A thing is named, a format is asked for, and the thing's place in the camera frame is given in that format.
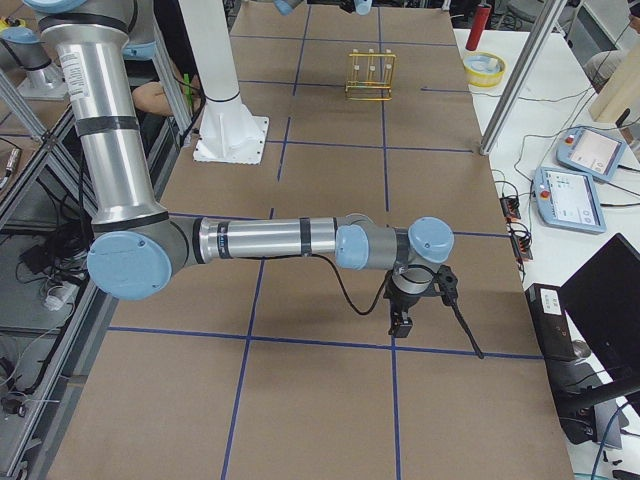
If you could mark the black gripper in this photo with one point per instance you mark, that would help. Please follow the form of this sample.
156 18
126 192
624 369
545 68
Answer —
401 304

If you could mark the light blue plastic cup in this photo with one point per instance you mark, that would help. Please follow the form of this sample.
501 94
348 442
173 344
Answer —
362 7

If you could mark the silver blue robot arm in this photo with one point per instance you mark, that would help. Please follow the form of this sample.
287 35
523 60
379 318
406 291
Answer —
286 7

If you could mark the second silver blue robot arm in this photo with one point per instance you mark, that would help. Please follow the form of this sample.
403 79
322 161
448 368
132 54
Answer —
217 213

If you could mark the black computer box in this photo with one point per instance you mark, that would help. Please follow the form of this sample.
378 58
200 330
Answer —
551 325

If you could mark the black monitor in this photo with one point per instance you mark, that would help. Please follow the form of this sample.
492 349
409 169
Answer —
602 300

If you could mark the near blue teach pendant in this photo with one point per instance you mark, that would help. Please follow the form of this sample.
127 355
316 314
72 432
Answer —
568 200

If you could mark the blue teach pendant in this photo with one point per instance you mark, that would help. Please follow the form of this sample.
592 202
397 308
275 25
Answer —
568 200
588 150

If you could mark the far blue teach pendant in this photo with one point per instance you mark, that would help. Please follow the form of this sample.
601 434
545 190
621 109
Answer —
588 150

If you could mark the yellow bowl with blue plate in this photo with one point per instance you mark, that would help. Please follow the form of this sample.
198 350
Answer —
483 69

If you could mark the red bottle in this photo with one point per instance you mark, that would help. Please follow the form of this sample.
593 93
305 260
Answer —
480 19

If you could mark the seated person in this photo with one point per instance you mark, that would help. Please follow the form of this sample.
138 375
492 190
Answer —
151 97

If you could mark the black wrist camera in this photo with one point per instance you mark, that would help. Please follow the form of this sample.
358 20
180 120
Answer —
447 284

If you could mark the gold wire cup holder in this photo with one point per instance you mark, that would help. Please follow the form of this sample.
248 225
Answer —
370 75

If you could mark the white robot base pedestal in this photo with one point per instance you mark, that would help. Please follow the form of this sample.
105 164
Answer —
228 132

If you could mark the aluminium frame post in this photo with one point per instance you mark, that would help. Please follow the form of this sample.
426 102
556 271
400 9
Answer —
533 46

